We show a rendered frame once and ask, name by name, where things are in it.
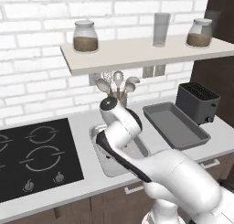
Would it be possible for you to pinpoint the pot of kitchen utensils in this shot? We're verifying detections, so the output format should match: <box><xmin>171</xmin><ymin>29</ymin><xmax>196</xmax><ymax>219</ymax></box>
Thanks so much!
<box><xmin>95</xmin><ymin>69</ymin><xmax>141</xmax><ymax>109</ymax></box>

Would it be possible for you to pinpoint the grey baking tray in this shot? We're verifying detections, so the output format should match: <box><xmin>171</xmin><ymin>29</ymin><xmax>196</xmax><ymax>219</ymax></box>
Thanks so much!
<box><xmin>142</xmin><ymin>101</ymin><xmax>212</xmax><ymax>151</ymax></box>

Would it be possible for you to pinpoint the steel sink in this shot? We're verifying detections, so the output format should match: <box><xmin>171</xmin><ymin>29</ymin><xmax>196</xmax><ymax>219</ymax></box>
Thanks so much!
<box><xmin>89</xmin><ymin>123</ymin><xmax>152</xmax><ymax>178</ymax></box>

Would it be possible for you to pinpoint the glass jar with brown contents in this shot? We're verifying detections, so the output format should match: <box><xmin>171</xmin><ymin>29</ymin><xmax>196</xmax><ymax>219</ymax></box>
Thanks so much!
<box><xmin>186</xmin><ymin>17</ymin><xmax>213</xmax><ymax>48</ymax></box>
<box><xmin>72</xmin><ymin>19</ymin><xmax>100</xmax><ymax>54</ymax></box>

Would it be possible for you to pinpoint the dark grey toaster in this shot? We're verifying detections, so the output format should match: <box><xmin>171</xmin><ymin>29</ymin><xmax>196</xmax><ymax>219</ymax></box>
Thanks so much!
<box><xmin>175</xmin><ymin>81</ymin><xmax>221</xmax><ymax>126</ymax></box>

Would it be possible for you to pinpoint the tall clear glass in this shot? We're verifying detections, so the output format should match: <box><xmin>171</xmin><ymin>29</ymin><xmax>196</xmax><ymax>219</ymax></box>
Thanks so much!
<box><xmin>152</xmin><ymin>12</ymin><xmax>172</xmax><ymax>48</ymax></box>

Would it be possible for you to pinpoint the grey hob knob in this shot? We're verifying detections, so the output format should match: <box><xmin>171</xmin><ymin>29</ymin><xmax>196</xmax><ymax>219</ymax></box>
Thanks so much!
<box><xmin>53</xmin><ymin>171</ymin><xmax>66</xmax><ymax>184</ymax></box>
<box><xmin>23</xmin><ymin>179</ymin><xmax>35</xmax><ymax>192</ymax></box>

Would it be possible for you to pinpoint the brown drawer front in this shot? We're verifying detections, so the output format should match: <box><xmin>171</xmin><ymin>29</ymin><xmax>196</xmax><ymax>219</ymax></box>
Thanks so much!
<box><xmin>199</xmin><ymin>152</ymin><xmax>234</xmax><ymax>182</ymax></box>
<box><xmin>90</xmin><ymin>181</ymin><xmax>155</xmax><ymax>224</ymax></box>

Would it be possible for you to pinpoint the black hob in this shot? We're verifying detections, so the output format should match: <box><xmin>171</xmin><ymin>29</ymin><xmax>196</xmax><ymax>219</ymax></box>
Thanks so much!
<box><xmin>0</xmin><ymin>117</ymin><xmax>85</xmax><ymax>204</ymax></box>

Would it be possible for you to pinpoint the dark brown tall cabinet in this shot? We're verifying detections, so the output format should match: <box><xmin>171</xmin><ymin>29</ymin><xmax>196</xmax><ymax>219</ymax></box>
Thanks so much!
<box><xmin>189</xmin><ymin>0</ymin><xmax>234</xmax><ymax>129</ymax></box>

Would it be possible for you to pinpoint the brown cupboard door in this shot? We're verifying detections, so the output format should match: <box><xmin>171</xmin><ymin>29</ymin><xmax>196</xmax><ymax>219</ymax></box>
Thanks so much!
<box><xmin>5</xmin><ymin>197</ymin><xmax>93</xmax><ymax>224</ymax></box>

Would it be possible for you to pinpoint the grey wall socket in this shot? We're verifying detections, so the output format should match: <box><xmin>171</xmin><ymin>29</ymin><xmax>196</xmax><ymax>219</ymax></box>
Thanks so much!
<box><xmin>142</xmin><ymin>64</ymin><xmax>167</xmax><ymax>80</ymax></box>

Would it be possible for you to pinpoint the beige wall shelf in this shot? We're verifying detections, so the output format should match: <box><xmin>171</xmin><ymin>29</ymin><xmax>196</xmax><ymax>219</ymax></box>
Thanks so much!
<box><xmin>59</xmin><ymin>34</ymin><xmax>234</xmax><ymax>77</ymax></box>

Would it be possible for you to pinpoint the white drawer handle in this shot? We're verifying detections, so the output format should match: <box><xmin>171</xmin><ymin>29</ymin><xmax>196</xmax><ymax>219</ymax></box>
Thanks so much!
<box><xmin>123</xmin><ymin>185</ymin><xmax>144</xmax><ymax>196</ymax></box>
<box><xmin>199</xmin><ymin>158</ymin><xmax>221</xmax><ymax>170</ymax></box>

